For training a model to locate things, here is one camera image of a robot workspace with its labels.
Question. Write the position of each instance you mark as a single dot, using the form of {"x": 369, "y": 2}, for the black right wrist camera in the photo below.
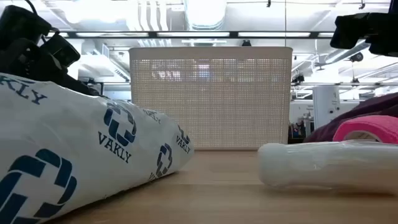
{"x": 349, "y": 31}

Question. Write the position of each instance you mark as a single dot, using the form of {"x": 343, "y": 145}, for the white perforated plastic basket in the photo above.
{"x": 211, "y": 102}

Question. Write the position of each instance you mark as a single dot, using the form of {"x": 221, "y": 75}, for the white gauze roll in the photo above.
{"x": 326, "y": 168}

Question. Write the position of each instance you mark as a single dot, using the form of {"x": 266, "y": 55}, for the black overhead beam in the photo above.
{"x": 152, "y": 34}

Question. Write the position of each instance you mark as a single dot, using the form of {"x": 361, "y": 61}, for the maroon cloth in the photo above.
{"x": 357, "y": 112}

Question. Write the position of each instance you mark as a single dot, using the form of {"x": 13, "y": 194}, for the white pillar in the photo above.
{"x": 325, "y": 105}

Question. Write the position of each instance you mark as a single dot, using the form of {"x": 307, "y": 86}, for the pink bandage tape roll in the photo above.
{"x": 373, "y": 126}

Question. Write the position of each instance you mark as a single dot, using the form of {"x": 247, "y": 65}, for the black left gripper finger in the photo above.
{"x": 77, "y": 83}

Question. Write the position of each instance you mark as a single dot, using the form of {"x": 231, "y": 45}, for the pale pouch with blue print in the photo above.
{"x": 77, "y": 149}

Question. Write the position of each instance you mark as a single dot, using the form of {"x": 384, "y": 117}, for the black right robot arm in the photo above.
{"x": 394, "y": 6}

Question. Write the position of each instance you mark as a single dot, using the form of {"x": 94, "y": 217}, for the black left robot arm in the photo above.
{"x": 18, "y": 25}

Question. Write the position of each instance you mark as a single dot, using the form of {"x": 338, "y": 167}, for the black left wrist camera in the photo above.
{"x": 60, "y": 49}

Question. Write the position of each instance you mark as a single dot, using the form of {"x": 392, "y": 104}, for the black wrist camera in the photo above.
{"x": 60, "y": 49}
{"x": 349, "y": 31}

